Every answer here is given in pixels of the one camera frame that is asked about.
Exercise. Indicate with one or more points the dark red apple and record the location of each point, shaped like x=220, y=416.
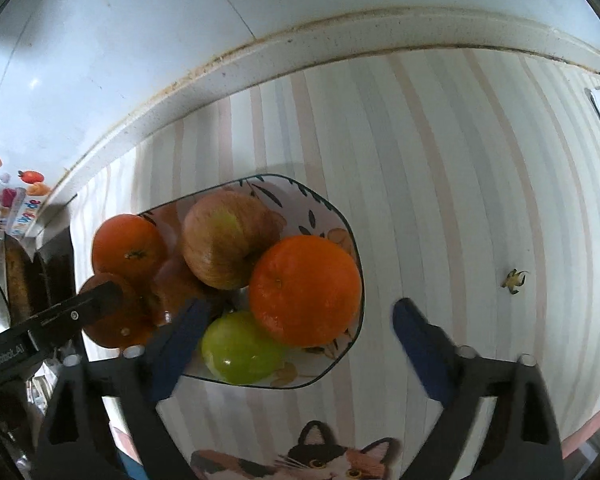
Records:
x=175, y=287

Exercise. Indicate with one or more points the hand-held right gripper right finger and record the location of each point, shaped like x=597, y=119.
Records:
x=422, y=350

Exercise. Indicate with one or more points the yellowish red apple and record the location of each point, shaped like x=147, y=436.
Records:
x=225, y=245

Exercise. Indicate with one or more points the striped cat print tablecloth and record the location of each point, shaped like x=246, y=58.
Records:
x=430, y=185

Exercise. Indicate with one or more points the black cooktop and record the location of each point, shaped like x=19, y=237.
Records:
x=55, y=265

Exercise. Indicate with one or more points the colourful wall stickers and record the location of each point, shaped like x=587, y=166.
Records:
x=15, y=200

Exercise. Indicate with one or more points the floral oval plate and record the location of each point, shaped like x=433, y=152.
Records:
x=320, y=210

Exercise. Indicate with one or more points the green apple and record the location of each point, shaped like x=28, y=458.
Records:
x=242, y=347

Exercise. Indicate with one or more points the large orange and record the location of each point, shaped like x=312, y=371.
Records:
x=305, y=290

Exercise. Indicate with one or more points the small dried fruit stem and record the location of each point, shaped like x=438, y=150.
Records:
x=514, y=280

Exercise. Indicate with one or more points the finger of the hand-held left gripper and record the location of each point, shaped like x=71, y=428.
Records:
x=80, y=310

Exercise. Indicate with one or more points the small orange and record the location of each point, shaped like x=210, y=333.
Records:
x=128, y=250
x=132, y=312

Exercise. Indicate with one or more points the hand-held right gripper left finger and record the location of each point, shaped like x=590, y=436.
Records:
x=180, y=350

